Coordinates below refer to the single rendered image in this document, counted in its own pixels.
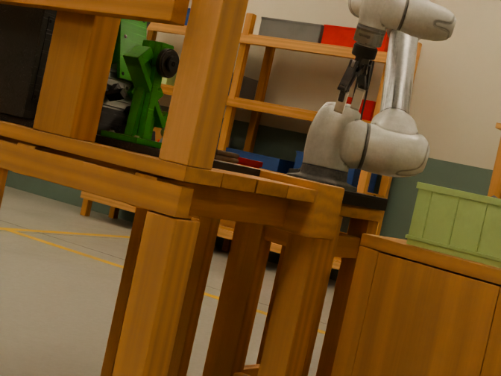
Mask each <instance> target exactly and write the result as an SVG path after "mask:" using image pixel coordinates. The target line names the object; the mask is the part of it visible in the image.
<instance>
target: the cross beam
mask: <svg viewBox="0 0 501 376"><path fill-rule="evenodd" d="M0 4H9V5H16V6H23V7H34V8H40V9H46V10H58V11H65V12H71V13H82V14H89V15H96V16H107V17H113V18H120V19H132V20H138V21H144V22H156V23H163V24H169V25H180V26H184V25H185V21H186V14H187V10H188V6H189V0H0Z"/></svg>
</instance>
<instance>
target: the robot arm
mask: <svg viewBox="0 0 501 376"><path fill-rule="evenodd" d="M348 7H349V10H350V12H351V13H352V14H353V15H354V16H355V17H357V18H359V21H358V24H357V27H356V32H355V34H354V38H353V39H354V40H355V41H356V43H354V45H353V50H352V54H353V55H355V56H356V58H355V60H352V59H350V62H349V65H348V67H347V69H346V71H345V73H344V75H343V78H342V79H341V82H340V84H339V85H338V88H337V90H339V94H338V98H337V101H336V102H326V103H325V104H324V105H323V106H322V107H321V109H320V110H319V111H318V112H317V114H316V116H315V118H314V119H313V121H312V124H311V125H310V127H309V131H308V134H307V138H306V144H305V148H304V153H303V163H302V165H301V167H300V168H299V169H291V168H290V169H289V171H288V173H286V175H289V176H293V177H296V178H302V179H306V180H310V181H316V182H319V183H323V184H329V185H333V186H336V187H342V188H344V190H348V191H352V192H357V188H356V187H353V186H351V185H349V184H348V183H347V174H348V171H349V169H361V170H364V171H366V172H370V173H374V174H378V175H384V176H389V177H395V178H405V177H411V176H415V175H416V174H419V173H421V172H422V171H423V170H424V168H425V166H426V163H427V160H428V158H429V152H430V147H429V143H428V141H427V140H426V138H425V137H424V135H422V134H419V133H418V129H417V125H416V122H415V120H414V119H413V118H412V117H411V116H410V115H409V114H410V107H411V100H412V87H413V79H414V72H415V62H416V55H417V47H418V41H419V40H420V39H422V40H431V41H443V40H447V39H448V38H450V37H451V36H452V33H453V30H454V27H455V24H456V18H455V16H454V14H453V13H452V12H451V11H450V10H448V9H446V8H445V7H442V6H440V5H437V4H435V3H432V2H431V1H429V0H348ZM386 32H387V35H388V37H389V42H388V53H387V59H386V65H385V76H384V82H383V88H382V99H381V105H380V112H379V113H378V114H377V115H375V117H374V118H372V120H371V123H367V122H363V121H362V120H360V118H361V114H360V112H359V108H360V106H361V103H362V99H363V96H364V94H365V90H366V91H368V87H369V82H370V76H371V66H372V63H373V60H375V57H376V53H377V51H378V50H377V48H380V47H381V46H382V41H383V39H384V36H385V33H386ZM356 77H358V87H357V88H356V91H355V93H354V96H353V100H352V103H351V104H346V102H347V97H348V95H349V92H348V90H349V89H350V87H351V86H352V84H353V82H354V81H355V79H356ZM336 170H337V171H336Z"/></svg>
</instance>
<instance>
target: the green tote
mask: <svg viewBox="0 0 501 376"><path fill-rule="evenodd" d="M416 188H418V192H417V198H416V202H415V208H414V212H413V215H412V221H411V225H410V228H409V234H406V236H405V238H407V242H406V244H409V245H414V246H417V247H420V248H425V249H429V250H432V251H437V252H440V253H443V254H448V255H452V256H455V257H460V258H463V259H466V260H472V261H475V262H477V263H483V264H486V265H489V266H495V267H497V268H501V199H499V198H493V197H489V196H485V195H479V194H475V193H471V192H465V191H461V190H457V189H450V188H446V187H440V186H436V185H432V184H425V183H421V182H417V186H416Z"/></svg>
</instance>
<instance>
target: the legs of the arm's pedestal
mask: <svg viewBox="0 0 501 376"><path fill-rule="evenodd" d="M342 219H343V217H342V216H339V218H338V224H337V227H336V231H335V237H334V240H331V243H330V249H329V254H328V257H327V263H326V267H325V270H324V276H323V280H322V284H321V290H320V294H319V297H318V303H317V307H316V311H315V317H314V321H313V324H312V330H311V334H310V338H309V344H308V348H307V351H306V357H305V361H304V365H303V371H302V375H301V376H308V373H309V367H310V363H311V359H312V353H313V350H314V346H315V340H316V336H317V332H318V326H319V323H320V319H321V313H322V310H323V305H324V299H325V296H326V292H327V286H328V283H329V279H330V272H331V269H332V265H333V259H334V257H342V259H341V265H340V269H339V272H338V278H337V282H336V285H335V292H334V296H333V302H332V305H331V309H330V315H329V318H328V322H327V329H326V332H325V336H324V342H323V345H322V349H321V355H320V359H319V363H318V369H317V372H316V376H331V373H332V370H333V363H334V359H335V354H336V350H337V347H338V341H339V337H340V333H341V327H342V323H343V320H344V314H345V310H346V306H347V300H348V296H349V293H350V287H351V283H352V279H353V273H354V269H355V266H356V260H357V256H358V253H359V247H360V246H361V245H360V242H361V239H362V234H373V235H376V230H377V226H378V222H375V221H370V220H365V219H355V218H350V224H349V228H348V232H347V233H344V232H341V231H340V228H341V222H342ZM288 235H289V232H286V231H281V230H278V229H275V228H270V227H267V226H264V225H259V224H256V223H250V222H246V225H245V232H244V235H243V239H242V245H241V249H240V252H239V258H238V263H237V267H236V273H235V276H234V280H233V286H232V290H231V293H230V300H229V304H228V307H227V314H226V317H225V321H224V327H223V331H222V335H221V341H220V345H219V348H218V355H217V358H216V362H215V368H214V372H213V376H257V375H258V371H259V365H260V361H261V358H262V352H263V348H264V344H265V338H266V334H267V330H268V324H269V321H270V317H271V311H272V307H273V303H274V297H275V293H276V290H277V284H278V280H279V276H280V270H281V266H282V262H283V256H284V253H285V249H286V243H287V239H288ZM271 242H274V243H277V244H280V245H282V248H281V252H280V259H279V262H278V266H277V272H276V276H275V279H274V285H273V289H272V293H271V299H270V303H269V307H268V313H267V316H266V320H265V327H264V330H263V334H262V340H261V344H260V347H259V353H258V357H257V361H256V364H253V365H246V366H245V360H246V356H247V352H248V346H249V342H250V339H251V333H252V329H253V323H254V319H255V315H256V309H257V305H258V302H259V296H260V292H261V288H262V282H263V278H264V274H265V268H266V265H267V261H268V255H269V251H270V247H271Z"/></svg>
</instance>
